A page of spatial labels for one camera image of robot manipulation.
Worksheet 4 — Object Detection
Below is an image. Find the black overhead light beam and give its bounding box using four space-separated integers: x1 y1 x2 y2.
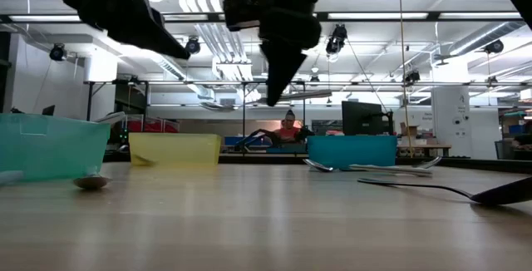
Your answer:
0 12 532 25

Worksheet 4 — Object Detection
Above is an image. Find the cardboard box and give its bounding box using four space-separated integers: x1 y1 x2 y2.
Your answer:
399 121 420 138

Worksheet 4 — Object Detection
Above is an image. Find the brown background table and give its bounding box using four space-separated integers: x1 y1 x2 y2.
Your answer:
397 144 452 159

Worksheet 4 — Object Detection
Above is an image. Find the black background rig frame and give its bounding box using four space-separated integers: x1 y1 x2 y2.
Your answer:
84 79 308 155

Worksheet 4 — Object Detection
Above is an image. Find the person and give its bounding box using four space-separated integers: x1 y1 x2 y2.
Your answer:
272 109 303 143

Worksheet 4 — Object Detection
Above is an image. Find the blue background crate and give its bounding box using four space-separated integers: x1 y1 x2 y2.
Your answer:
224 135 270 147

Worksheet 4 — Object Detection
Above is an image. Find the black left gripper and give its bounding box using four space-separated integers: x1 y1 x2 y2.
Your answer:
76 0 191 61

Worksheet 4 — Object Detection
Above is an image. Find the black computer monitor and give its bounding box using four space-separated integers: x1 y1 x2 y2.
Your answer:
341 100 395 136

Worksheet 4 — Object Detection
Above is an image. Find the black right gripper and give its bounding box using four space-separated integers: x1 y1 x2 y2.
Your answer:
223 0 322 108

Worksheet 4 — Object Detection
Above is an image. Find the yellow plastic bin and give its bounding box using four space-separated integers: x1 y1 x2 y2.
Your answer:
127 132 222 167

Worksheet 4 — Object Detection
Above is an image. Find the white pillar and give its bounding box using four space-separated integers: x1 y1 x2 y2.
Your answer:
431 86 471 159

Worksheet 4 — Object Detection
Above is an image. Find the green translucent plastic bin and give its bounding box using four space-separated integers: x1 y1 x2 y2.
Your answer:
0 112 111 182

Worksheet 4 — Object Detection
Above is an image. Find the blue plastic bin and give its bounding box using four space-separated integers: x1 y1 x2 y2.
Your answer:
307 135 399 169

